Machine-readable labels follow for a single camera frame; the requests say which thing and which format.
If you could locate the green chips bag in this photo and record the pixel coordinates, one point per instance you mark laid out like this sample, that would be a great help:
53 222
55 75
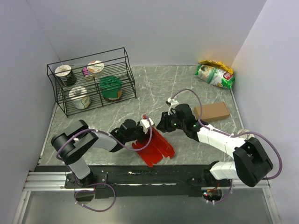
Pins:
215 76

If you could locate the white yogurt cup orange label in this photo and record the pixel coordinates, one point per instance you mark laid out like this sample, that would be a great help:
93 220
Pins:
95 68

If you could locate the brown cardboard box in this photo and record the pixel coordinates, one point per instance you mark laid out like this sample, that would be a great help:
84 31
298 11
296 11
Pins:
212 112

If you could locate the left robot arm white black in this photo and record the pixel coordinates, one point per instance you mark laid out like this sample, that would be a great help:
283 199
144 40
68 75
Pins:
74 141

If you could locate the small purple white cup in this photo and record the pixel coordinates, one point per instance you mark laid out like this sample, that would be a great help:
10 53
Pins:
85 72

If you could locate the yellow chips bag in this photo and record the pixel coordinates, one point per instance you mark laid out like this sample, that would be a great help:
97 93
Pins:
217 64

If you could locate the black wire rack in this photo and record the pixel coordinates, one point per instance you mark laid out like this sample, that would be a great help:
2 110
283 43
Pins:
116 63

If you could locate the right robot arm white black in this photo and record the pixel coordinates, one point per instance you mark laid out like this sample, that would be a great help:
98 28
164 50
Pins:
250 161

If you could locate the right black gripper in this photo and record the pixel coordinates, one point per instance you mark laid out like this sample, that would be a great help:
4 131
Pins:
164 125

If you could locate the red paper box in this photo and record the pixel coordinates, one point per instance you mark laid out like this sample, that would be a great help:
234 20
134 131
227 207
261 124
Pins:
158 148

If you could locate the white cup lower shelf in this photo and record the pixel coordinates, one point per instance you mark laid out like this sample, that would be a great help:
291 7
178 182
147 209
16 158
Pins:
79 97

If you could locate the aluminium frame rail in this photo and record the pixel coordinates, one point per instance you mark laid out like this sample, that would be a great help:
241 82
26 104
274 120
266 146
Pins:
42 202

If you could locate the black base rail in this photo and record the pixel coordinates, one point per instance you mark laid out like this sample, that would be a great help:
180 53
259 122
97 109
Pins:
121 181

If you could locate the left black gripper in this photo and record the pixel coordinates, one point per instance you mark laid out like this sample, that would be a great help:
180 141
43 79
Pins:
144 136

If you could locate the green lidded jar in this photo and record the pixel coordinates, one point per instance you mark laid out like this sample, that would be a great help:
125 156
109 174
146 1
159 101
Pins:
111 88

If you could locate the foil lid dark cup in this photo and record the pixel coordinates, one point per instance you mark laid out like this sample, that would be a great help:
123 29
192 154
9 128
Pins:
65 75

